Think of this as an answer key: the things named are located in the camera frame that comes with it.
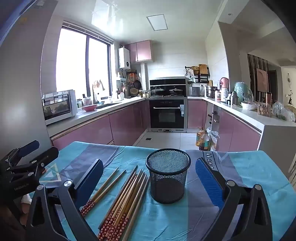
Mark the pink base cabinet run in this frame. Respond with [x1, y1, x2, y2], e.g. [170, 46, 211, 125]
[51, 100, 149, 151]
[187, 100, 207, 129]
[216, 109, 263, 152]

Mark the black range hood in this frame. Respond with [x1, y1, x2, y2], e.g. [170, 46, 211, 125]
[149, 77, 186, 88]

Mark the white microwave oven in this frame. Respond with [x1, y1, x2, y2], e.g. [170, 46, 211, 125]
[42, 89, 78, 126]

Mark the green appliance under plastic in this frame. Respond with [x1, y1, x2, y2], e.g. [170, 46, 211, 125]
[234, 82, 253, 102]

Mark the white bowl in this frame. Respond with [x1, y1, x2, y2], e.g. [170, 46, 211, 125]
[241, 101, 257, 110]

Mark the stainless steel steamer pot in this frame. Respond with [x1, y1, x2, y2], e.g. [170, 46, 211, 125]
[205, 86, 218, 98]

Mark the teal grey printed tablecloth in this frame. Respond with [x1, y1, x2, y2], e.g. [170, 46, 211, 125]
[39, 141, 295, 241]

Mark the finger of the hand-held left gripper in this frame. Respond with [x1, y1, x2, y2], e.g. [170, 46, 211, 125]
[1, 140, 40, 167]
[7, 147, 60, 183]

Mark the dark cooking oil bottle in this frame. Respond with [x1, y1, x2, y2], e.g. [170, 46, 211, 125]
[199, 130, 210, 151]

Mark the white wall water heater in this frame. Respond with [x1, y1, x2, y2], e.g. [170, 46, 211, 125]
[118, 46, 131, 69]

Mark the built-in black oven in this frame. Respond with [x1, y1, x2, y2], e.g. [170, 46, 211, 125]
[149, 97, 188, 132]

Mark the plastic bag of vegetables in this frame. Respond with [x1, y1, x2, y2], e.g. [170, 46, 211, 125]
[272, 101, 296, 122]

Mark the framed wall picture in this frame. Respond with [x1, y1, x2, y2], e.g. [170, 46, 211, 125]
[255, 68, 269, 92]

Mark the bunch of wooden chopsticks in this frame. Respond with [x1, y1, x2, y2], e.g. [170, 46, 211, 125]
[97, 165, 151, 241]

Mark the black mesh utensil holder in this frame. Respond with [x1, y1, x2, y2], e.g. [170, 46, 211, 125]
[145, 148, 191, 204]

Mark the clear plastic bag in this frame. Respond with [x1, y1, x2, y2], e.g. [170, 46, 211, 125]
[206, 126, 219, 149]

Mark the pink wall cabinet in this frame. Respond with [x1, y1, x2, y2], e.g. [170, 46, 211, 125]
[125, 40, 153, 63]

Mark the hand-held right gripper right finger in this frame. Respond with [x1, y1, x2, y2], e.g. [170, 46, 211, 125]
[195, 158, 273, 241]

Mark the grey refrigerator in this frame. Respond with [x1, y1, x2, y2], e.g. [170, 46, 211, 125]
[0, 0, 58, 160]

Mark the steel thermos bottle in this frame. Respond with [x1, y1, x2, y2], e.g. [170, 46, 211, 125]
[228, 91, 238, 106]

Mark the black wall rack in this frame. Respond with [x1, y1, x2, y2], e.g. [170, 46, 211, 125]
[185, 64, 210, 84]

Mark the beige hanging cloth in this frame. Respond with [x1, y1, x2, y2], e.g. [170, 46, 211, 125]
[93, 79, 105, 91]

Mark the ceiling light panel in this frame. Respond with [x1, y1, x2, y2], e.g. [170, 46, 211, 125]
[146, 14, 167, 31]

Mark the yellow cooking oil bottle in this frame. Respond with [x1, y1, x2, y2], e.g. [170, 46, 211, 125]
[196, 127, 205, 147]

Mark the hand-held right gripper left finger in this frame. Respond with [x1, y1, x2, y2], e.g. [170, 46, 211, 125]
[26, 159, 104, 241]

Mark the person's left hand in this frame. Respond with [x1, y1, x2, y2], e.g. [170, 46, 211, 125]
[20, 194, 32, 230]

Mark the kitchen window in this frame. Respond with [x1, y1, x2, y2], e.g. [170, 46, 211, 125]
[56, 21, 114, 98]

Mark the clear egg box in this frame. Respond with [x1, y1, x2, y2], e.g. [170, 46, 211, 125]
[257, 103, 272, 116]

